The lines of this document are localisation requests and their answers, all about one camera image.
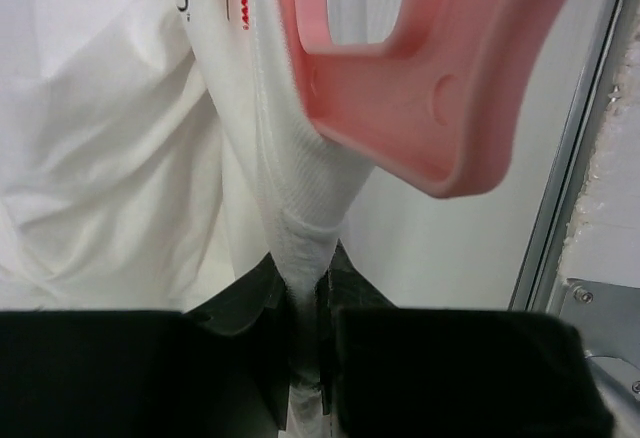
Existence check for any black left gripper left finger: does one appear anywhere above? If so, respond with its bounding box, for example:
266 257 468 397
1 257 289 437

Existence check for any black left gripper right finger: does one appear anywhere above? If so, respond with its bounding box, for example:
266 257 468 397
319 247 613 437

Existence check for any white t shirt red print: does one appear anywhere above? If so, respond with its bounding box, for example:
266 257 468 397
1 0 373 437

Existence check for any pink plastic hanger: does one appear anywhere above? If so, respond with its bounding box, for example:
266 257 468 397
278 0 566 198

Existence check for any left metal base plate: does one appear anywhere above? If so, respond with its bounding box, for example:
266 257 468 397
548 278 639 437

